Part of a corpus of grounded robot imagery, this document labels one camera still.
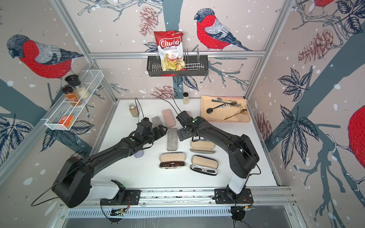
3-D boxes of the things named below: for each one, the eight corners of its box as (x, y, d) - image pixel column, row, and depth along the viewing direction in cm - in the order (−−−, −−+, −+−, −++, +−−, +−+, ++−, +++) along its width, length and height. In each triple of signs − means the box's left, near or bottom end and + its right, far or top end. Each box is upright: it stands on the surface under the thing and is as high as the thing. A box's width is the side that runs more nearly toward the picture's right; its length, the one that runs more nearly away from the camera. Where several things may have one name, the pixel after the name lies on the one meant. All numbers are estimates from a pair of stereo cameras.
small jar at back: (183, 104, 118) (183, 97, 111) (183, 99, 122) (183, 91, 115) (188, 104, 118) (188, 97, 111) (188, 99, 122) (188, 91, 115)
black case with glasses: (189, 170, 83) (189, 168, 81) (192, 155, 89) (192, 154, 87) (216, 176, 81) (217, 175, 79) (217, 161, 87) (218, 159, 85)
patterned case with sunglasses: (159, 170, 84) (158, 168, 81) (161, 153, 90) (160, 151, 87) (185, 170, 84) (185, 168, 81) (185, 153, 90) (185, 151, 87)
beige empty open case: (190, 155, 90) (190, 152, 87) (190, 141, 96) (190, 138, 93) (215, 155, 90) (216, 152, 87) (213, 141, 96) (214, 138, 93)
